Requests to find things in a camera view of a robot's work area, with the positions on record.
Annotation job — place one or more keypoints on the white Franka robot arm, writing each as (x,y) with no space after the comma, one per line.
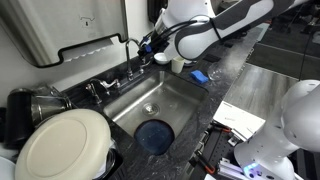
(213,30)

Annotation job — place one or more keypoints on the white paper sheet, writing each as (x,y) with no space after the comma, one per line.
(238,119)

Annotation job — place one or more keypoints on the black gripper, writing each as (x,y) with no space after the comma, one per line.
(156,42)

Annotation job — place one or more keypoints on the black cylindrical container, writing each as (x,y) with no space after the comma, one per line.
(18,116)

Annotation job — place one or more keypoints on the small white bowl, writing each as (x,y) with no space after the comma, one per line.
(160,59)

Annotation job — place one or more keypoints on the white paper towel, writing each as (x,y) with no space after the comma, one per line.
(87,50)

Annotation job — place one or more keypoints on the steel paper towel dispenser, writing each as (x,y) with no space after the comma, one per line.
(50,26)

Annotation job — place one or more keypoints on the chrome side sprayer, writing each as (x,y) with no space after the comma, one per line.
(93,93)

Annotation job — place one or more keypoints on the black flat pad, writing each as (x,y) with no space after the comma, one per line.
(212,57)

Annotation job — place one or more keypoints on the large cream plate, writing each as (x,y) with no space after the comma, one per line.
(63,146)

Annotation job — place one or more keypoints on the black wall soap dispenser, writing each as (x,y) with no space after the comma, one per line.
(152,10)

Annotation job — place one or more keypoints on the cream ceramic cup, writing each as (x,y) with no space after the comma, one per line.
(177,65)

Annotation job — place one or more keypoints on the black perforated mounting board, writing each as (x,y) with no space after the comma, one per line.
(216,146)

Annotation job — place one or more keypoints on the blue sponge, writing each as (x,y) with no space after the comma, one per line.
(199,76)

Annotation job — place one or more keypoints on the white plate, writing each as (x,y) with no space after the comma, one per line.
(6,169)

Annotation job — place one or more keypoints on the orange black clamp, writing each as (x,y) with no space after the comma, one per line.
(220,126)
(205,163)

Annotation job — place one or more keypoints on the round metal sink drain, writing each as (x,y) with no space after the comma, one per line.
(150,109)

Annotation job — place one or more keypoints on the clear drinking glass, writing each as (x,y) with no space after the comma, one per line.
(215,71)

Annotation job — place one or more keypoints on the chrome gooseneck faucet spout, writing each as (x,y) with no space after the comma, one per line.
(129,56)

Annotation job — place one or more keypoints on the stainless steel sink basin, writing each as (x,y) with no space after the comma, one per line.
(173,100)

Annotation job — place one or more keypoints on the aluminium extrusion rails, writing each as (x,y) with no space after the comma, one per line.
(230,170)

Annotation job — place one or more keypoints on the dark blue plate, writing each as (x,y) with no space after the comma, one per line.
(154,137)

